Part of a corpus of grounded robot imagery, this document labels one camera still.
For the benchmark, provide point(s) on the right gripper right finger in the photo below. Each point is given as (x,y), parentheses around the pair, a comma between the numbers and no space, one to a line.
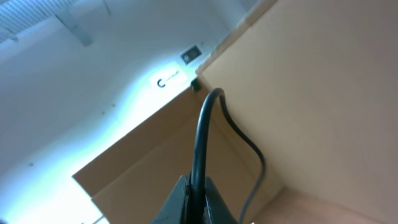
(216,210)

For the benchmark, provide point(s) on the cardboard box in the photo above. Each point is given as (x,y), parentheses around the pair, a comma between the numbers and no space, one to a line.
(314,85)

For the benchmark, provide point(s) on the black wall switch plate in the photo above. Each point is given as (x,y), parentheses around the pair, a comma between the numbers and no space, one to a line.
(191,54)

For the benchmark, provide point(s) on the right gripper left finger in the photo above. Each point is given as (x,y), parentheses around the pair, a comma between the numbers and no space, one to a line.
(175,207)

